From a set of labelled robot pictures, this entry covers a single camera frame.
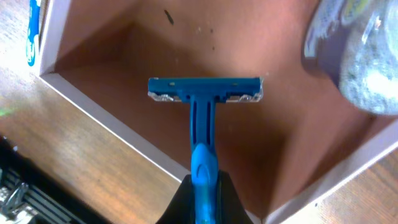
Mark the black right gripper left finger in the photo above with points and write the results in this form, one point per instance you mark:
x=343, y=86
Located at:
x=181, y=209

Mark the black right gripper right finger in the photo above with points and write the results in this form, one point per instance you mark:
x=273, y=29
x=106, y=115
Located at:
x=229, y=209

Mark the blue disposable razor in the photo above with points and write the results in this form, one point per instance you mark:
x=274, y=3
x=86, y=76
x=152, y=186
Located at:
x=202, y=94

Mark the clear blue pump bottle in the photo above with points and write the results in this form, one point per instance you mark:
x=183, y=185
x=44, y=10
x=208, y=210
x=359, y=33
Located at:
x=355, y=43

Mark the blue white toothbrush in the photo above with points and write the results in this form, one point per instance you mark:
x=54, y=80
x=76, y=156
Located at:
x=32, y=42

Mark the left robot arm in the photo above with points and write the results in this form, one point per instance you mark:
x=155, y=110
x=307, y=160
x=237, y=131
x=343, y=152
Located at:
x=29, y=195

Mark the white cardboard box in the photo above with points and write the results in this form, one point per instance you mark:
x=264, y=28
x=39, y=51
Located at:
x=259, y=108

